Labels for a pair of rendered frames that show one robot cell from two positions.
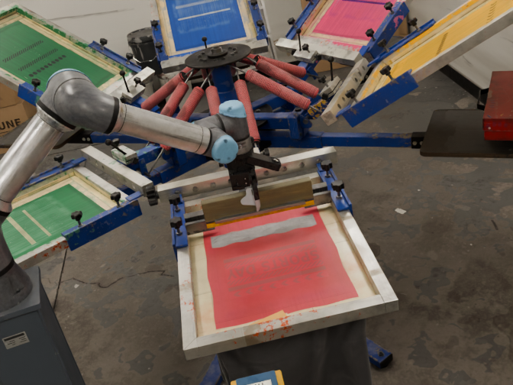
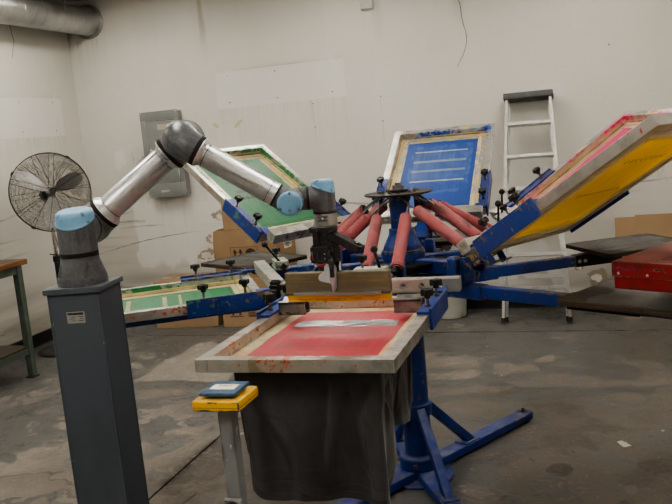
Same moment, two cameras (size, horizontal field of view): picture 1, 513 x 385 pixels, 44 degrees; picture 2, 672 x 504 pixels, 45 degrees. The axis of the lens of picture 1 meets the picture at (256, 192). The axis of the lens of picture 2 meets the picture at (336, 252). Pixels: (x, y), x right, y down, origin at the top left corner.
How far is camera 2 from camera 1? 125 cm
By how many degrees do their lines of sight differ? 28
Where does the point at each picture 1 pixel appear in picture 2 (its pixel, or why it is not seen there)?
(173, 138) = (244, 180)
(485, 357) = not seen: outside the picture
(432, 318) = not seen: outside the picture
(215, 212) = (296, 285)
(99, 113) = (185, 143)
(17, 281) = (92, 268)
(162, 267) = not seen: hidden behind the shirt
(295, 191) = (372, 279)
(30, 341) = (86, 323)
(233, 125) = (317, 196)
